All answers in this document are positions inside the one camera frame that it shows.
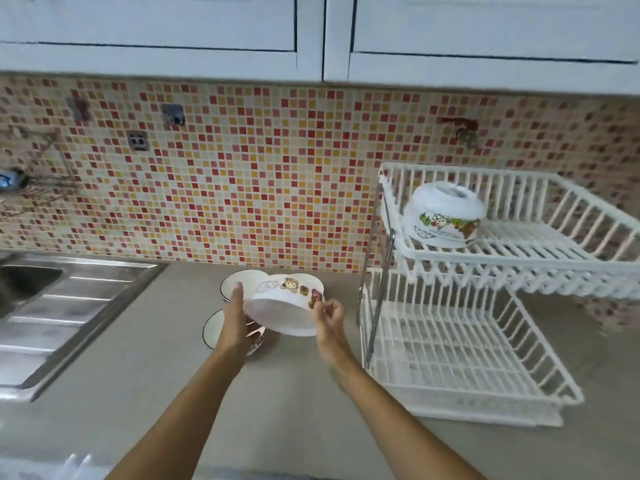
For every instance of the person's right hand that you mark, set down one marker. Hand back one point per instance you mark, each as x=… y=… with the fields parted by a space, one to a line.
x=331 y=332

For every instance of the person's left hand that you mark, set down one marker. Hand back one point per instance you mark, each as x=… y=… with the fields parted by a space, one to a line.
x=231 y=329

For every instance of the person's left thumb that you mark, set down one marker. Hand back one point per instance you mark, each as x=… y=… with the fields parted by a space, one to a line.
x=237 y=297

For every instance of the person's right fingers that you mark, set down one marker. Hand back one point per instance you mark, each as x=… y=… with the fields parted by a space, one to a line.
x=327 y=309

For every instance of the white cartoon print bowl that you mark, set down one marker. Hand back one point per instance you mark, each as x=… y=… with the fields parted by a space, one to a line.
x=282 y=309

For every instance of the person's left forearm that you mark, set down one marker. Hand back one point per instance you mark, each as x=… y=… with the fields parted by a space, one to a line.
x=185 y=414

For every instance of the person's right forearm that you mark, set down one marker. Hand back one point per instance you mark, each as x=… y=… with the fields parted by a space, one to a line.
x=390 y=419

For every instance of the small printed white bowl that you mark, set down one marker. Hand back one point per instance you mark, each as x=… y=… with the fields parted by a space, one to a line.
x=257 y=343

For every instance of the white two-tier dish rack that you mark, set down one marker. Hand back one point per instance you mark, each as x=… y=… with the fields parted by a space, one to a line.
x=465 y=304

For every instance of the white bowl with vegetable print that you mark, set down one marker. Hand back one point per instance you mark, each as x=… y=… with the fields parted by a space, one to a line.
x=442 y=214

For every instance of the stainless steel sink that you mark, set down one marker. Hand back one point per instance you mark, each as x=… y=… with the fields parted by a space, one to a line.
x=55 y=309

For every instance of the white drip tray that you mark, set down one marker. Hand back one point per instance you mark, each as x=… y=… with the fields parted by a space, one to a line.
x=480 y=412

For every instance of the metal ladle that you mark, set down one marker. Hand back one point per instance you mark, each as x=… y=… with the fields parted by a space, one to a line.
x=10 y=178

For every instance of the white cabinet door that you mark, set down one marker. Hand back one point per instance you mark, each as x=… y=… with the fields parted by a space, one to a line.
x=160 y=34
x=480 y=34

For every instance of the square metal wall hook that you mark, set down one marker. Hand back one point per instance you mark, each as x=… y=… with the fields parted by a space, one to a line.
x=137 y=140

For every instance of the rusty wall hook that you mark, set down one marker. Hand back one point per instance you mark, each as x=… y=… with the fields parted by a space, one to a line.
x=467 y=130

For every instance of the metal utensil wall rail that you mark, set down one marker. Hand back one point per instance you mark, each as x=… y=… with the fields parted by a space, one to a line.
x=47 y=167

